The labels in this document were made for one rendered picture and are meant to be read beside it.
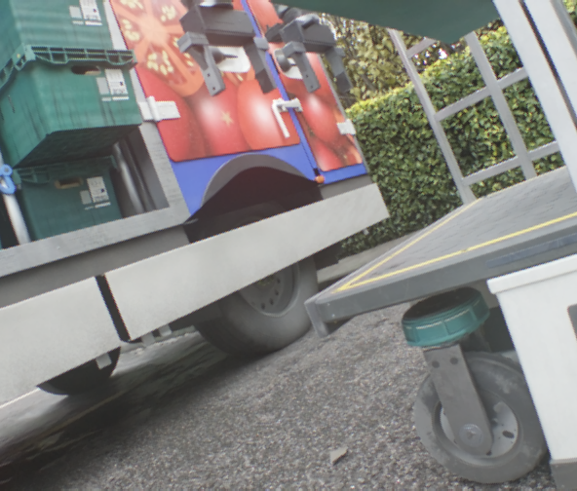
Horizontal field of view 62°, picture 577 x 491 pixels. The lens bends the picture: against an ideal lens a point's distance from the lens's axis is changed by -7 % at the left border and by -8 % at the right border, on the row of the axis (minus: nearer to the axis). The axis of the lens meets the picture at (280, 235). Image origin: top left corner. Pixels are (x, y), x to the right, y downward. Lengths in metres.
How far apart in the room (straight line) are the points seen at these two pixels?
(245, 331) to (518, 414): 1.44
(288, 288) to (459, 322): 1.75
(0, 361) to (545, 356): 1.14
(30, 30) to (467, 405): 1.44
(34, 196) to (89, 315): 0.43
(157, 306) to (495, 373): 1.13
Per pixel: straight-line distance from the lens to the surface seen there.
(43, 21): 1.67
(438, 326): 0.62
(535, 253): 0.50
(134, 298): 1.54
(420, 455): 0.89
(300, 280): 2.33
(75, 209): 1.73
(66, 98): 1.55
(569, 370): 0.54
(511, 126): 1.78
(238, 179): 2.01
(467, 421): 0.68
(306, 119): 2.62
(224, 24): 0.91
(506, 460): 0.72
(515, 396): 0.66
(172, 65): 2.06
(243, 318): 1.97
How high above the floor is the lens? 0.40
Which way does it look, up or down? 1 degrees up
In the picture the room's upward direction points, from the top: 22 degrees counter-clockwise
